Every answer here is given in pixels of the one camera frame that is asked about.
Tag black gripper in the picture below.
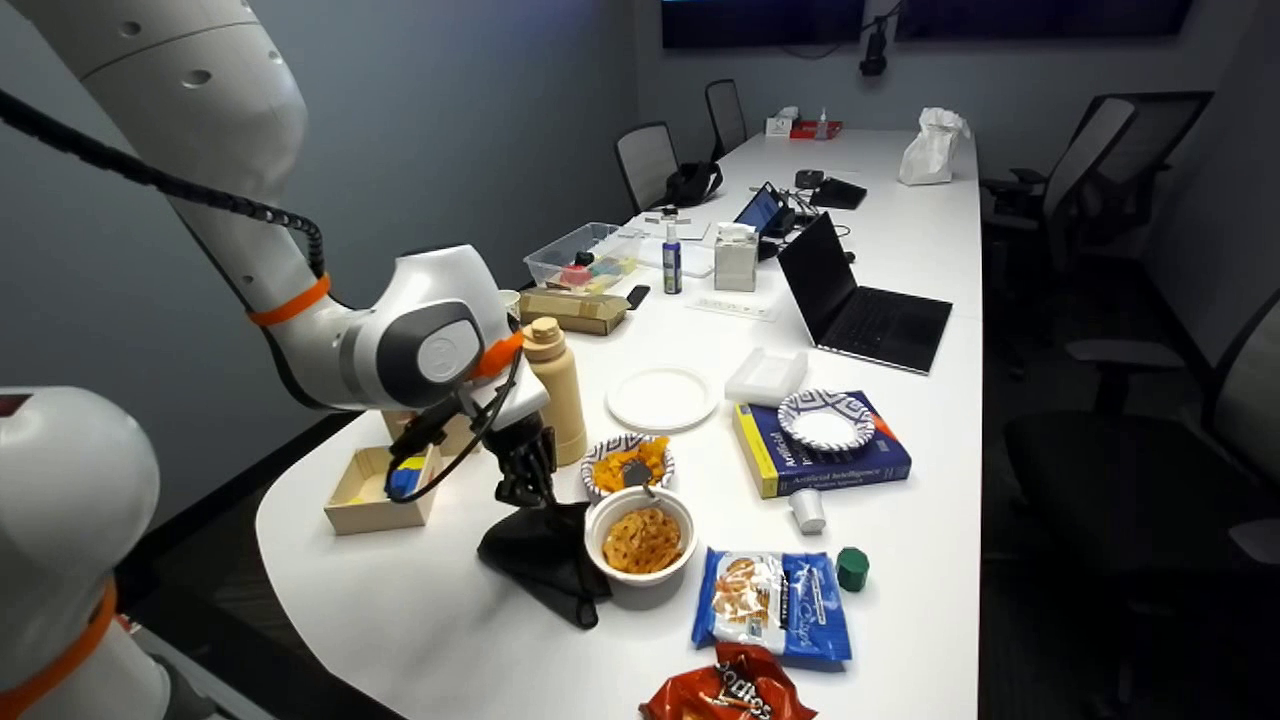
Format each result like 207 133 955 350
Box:
480 411 560 521

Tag black towel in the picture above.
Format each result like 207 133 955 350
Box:
476 495 615 632

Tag patterned bowl with orange chips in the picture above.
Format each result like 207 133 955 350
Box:
579 433 679 505

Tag beige water bottle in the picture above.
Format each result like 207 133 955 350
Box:
517 313 590 472

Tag white bowl with noodles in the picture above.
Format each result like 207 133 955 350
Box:
583 484 701 592

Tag white paper plate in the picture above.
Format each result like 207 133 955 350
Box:
598 366 723 440

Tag wooden tray box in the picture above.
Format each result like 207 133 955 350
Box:
320 443 448 540

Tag tan cardboard box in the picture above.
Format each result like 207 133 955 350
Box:
517 283 632 338

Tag clear plastic container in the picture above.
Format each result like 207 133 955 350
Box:
518 215 642 295

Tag white napkin stack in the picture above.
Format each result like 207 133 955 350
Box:
718 345 810 409

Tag blue snack bag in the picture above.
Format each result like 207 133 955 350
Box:
688 544 854 674

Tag red chip bag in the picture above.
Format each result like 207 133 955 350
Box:
636 635 818 720

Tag blue and white can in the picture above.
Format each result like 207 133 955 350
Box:
660 221 688 299

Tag small white container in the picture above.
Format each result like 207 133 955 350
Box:
786 484 830 540

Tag blue book with yellow spine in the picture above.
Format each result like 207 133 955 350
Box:
728 388 915 505

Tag blue patterned paper bowl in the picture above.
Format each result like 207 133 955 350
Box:
774 388 878 455

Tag white carton box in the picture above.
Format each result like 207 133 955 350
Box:
707 221 761 295

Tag small green cap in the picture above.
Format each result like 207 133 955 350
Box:
830 544 871 597

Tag grey office chair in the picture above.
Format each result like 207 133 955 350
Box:
611 120 684 215

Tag black bag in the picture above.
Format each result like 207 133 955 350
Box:
660 159 728 208

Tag blue tablet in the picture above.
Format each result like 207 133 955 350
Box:
733 182 798 240

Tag black open laptop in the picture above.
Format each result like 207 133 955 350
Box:
774 208 955 377

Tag dark office chair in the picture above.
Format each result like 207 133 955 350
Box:
701 75 751 159

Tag white plastic bag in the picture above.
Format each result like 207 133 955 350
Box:
895 106 977 190

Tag hanging black webcam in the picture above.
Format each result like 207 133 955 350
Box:
854 0 902 80

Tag large black office chair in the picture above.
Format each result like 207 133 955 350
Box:
999 283 1280 720

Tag black mesh office chair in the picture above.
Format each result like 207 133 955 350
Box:
978 87 1214 274

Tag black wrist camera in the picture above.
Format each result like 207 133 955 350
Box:
385 398 471 505

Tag black device with cables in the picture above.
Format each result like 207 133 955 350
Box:
793 170 871 213

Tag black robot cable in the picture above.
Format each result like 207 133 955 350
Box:
0 87 526 508

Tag wall screen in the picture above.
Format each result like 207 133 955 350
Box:
660 0 1195 58

